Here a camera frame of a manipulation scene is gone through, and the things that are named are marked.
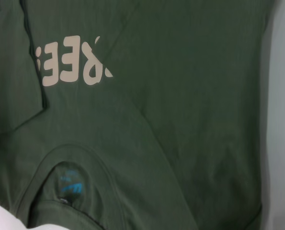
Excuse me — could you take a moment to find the dark green FREE t-shirt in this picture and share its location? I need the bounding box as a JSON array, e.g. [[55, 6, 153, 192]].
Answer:
[[0, 0, 285, 230]]

